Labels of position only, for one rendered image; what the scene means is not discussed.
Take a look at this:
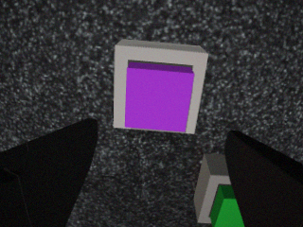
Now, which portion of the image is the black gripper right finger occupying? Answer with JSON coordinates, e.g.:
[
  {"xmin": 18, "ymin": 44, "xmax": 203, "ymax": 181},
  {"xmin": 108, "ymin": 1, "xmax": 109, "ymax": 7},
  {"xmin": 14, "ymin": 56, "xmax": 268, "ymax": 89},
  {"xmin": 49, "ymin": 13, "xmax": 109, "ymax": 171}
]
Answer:
[{"xmin": 223, "ymin": 130, "xmax": 303, "ymax": 227}]

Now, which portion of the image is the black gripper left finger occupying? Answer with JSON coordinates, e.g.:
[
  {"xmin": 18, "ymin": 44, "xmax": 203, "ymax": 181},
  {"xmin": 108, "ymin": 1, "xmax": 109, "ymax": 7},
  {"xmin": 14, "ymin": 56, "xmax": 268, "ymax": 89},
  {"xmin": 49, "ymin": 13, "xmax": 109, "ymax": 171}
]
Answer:
[{"xmin": 0, "ymin": 118, "xmax": 98, "ymax": 227}]

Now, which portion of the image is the purple button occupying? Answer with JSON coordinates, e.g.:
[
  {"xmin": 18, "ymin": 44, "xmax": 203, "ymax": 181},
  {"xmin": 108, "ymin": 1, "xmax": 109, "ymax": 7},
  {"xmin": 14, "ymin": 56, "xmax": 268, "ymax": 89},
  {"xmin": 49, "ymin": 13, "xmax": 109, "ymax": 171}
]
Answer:
[{"xmin": 114, "ymin": 39, "xmax": 209, "ymax": 133}]

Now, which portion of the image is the green button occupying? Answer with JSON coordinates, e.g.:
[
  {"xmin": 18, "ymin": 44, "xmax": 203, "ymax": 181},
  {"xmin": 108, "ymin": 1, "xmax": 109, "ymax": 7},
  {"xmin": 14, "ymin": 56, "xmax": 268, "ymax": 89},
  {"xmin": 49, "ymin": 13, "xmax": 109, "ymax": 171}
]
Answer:
[{"xmin": 194, "ymin": 154, "xmax": 245, "ymax": 227}]

